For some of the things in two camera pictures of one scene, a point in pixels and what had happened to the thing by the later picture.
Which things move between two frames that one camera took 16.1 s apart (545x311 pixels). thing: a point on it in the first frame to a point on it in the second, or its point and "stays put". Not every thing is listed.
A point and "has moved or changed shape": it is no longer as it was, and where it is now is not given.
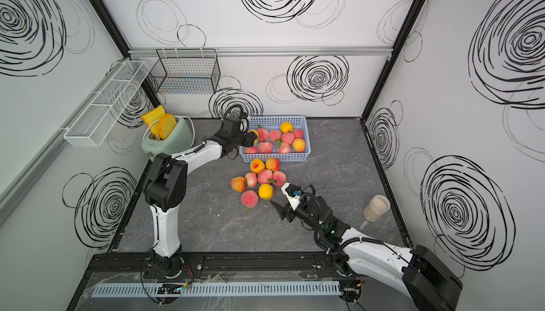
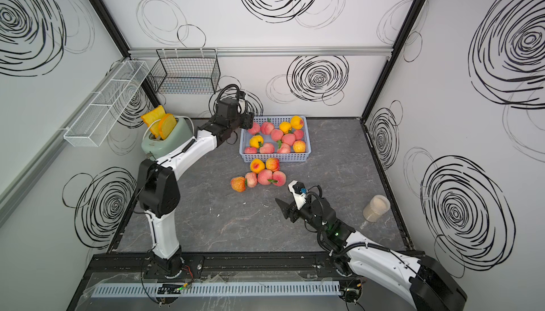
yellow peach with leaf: x=255 y=131 has moved or changed shape
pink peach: x=262 y=134 has moved or changed shape
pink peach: x=265 y=147 stays put
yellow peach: x=286 y=126 stays put
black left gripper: x=250 y=138 to x=248 y=121
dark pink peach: x=252 y=150 stays put
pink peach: x=274 y=135 stays put
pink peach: x=299 y=133 stays put
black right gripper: x=283 y=212 stays put
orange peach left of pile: x=238 y=184 stays put
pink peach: x=249 y=198 to x=255 y=129
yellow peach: x=265 y=191 to x=296 y=122
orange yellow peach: x=299 y=145 stays put
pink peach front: x=287 y=137 stays put
